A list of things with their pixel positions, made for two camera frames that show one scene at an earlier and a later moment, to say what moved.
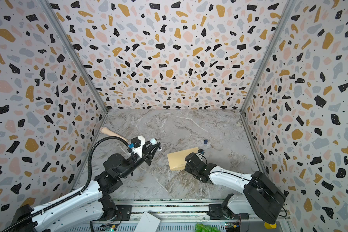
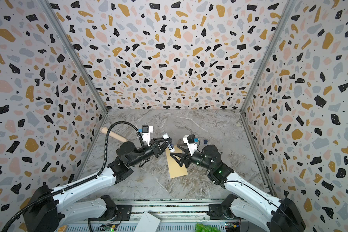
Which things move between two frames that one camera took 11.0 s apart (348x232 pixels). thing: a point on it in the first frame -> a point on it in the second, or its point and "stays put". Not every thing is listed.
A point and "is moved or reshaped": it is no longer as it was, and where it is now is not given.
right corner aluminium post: [287, 7] stays put
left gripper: [146, 154] -> [158, 150]
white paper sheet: [148, 223] stays put
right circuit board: [232, 226] stays put
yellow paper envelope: [177, 160] is moved or reshaped
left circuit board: [109, 227] stays put
